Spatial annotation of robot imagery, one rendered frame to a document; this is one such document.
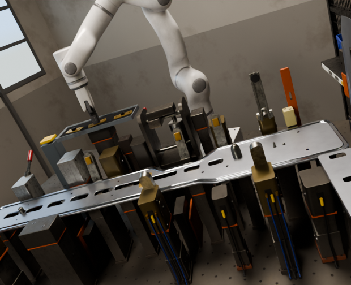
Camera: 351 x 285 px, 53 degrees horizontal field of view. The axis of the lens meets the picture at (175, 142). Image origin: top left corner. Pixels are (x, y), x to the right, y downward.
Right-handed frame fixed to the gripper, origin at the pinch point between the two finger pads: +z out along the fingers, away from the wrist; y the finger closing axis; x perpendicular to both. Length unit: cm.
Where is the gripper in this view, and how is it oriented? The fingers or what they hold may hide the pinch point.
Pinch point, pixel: (95, 118)
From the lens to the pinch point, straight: 157.9
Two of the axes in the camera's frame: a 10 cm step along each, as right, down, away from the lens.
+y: 2.2, 3.3, -9.2
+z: 3.4, 8.6, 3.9
